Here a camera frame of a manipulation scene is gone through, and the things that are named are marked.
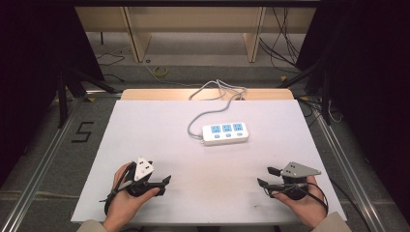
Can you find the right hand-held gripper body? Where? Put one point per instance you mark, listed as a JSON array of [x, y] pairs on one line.
[[298, 170]]

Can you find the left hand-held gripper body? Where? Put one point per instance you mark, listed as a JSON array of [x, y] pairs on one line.
[[143, 169]]

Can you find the white power strip blue sockets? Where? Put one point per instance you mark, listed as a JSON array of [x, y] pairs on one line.
[[225, 137]]

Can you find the person's right hand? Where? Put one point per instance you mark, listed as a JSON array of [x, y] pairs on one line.
[[309, 208]]

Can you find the person's left hand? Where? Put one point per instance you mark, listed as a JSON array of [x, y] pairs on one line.
[[122, 206]]

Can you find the black metal stand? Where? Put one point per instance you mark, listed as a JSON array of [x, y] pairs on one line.
[[63, 96], [325, 93]]

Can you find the yellow tape roll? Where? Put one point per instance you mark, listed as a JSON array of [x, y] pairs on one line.
[[155, 71]]

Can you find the dark curtain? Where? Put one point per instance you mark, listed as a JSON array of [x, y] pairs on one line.
[[32, 64], [370, 80]]

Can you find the light wooden bench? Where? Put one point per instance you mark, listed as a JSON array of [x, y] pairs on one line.
[[193, 19]]

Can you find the aluminium floor rail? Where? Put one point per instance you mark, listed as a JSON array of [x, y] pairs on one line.
[[42, 164], [351, 180]]

